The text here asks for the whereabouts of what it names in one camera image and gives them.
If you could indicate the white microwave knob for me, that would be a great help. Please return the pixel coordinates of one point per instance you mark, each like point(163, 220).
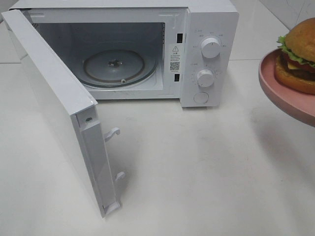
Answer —
point(210, 47)
point(205, 78)

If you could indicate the burger with lettuce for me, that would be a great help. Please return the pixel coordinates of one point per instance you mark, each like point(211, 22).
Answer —
point(295, 65)

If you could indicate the pink round plate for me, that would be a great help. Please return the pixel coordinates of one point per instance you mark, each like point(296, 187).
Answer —
point(298, 105)

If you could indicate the white warning label sticker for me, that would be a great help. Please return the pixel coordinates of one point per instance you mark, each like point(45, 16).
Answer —
point(175, 54)

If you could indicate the glass microwave turntable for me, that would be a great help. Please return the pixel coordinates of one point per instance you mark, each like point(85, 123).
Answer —
point(117, 68)

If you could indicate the round white door button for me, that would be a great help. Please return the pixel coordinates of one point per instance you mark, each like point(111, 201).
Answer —
point(201, 97)

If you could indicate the white microwave oven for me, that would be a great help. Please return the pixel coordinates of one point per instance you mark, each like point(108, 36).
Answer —
point(78, 29)

